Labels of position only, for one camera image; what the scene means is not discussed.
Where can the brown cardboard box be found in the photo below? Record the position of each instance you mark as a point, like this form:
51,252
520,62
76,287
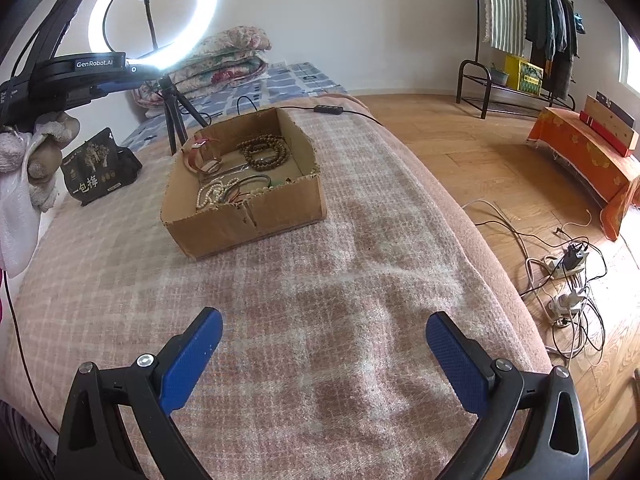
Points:
240,230

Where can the white red-flowered folded quilt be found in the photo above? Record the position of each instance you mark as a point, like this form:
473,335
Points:
220,77

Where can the blue bangle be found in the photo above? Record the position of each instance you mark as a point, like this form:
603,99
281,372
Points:
250,178

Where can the orange cloth covered table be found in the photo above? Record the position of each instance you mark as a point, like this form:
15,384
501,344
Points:
575,150

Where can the pink plaid blanket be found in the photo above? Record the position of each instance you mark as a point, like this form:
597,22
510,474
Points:
300,285

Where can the black metal clothes rack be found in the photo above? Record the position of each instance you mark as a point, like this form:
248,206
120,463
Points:
467,67

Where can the dark striped clothing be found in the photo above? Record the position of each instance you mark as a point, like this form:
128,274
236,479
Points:
20,440

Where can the person's left hand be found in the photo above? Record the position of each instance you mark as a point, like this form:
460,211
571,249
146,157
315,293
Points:
20,200

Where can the window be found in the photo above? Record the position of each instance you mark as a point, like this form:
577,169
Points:
631,60

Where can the black printed snack bag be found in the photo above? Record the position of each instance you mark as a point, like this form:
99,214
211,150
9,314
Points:
95,170

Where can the white power strip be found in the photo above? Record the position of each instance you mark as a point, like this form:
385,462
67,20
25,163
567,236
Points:
557,266
562,305

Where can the small green pot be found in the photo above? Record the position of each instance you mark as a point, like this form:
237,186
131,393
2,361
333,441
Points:
500,77

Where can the dark hanging clothes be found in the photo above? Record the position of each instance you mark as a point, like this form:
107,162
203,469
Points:
550,30

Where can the black plug adapter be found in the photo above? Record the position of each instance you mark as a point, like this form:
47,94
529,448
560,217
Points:
575,257

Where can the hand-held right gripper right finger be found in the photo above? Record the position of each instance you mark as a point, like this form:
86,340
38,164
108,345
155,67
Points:
457,360

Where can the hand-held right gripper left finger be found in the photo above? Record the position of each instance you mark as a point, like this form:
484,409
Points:
192,360

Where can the black tripod stand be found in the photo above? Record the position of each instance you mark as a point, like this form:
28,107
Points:
172,110

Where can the wooden box with red edge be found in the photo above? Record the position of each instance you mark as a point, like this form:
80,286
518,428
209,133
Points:
610,127

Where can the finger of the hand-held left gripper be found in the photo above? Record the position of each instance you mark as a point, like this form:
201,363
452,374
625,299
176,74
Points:
100,91
136,70

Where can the striped hanging cloth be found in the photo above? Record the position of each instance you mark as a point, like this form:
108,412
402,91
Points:
505,10

